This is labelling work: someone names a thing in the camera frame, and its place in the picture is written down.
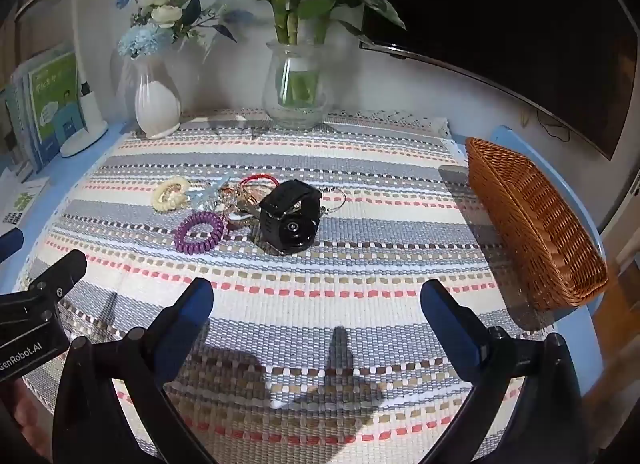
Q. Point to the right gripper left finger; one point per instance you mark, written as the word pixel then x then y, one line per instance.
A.
pixel 89 425

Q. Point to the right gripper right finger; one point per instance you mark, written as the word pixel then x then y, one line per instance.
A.
pixel 546 425

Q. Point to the person's left hand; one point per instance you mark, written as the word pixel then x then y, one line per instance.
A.
pixel 26 414

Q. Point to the brown wicker basket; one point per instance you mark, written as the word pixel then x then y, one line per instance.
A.
pixel 552 253

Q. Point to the white desk lamp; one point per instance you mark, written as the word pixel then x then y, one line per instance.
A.
pixel 95 124

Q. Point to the light blue hair clip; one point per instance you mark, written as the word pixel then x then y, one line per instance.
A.
pixel 208 197

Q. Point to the green and blue books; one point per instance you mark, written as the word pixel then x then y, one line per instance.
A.
pixel 43 103

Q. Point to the silver key with white tag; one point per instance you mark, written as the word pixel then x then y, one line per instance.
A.
pixel 239 213

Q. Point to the white ribbed ceramic vase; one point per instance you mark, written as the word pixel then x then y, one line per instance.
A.
pixel 157 102

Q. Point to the striped woven table mat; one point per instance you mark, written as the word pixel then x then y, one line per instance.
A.
pixel 318 357

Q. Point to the silver bangle with charms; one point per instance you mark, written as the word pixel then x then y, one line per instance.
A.
pixel 333 199

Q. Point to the blue and white artificial flowers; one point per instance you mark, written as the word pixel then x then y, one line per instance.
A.
pixel 157 24

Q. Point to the clear glass vase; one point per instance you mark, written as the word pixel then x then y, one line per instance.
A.
pixel 297 94

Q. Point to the dark framed monitor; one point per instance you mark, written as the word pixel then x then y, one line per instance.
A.
pixel 575 60

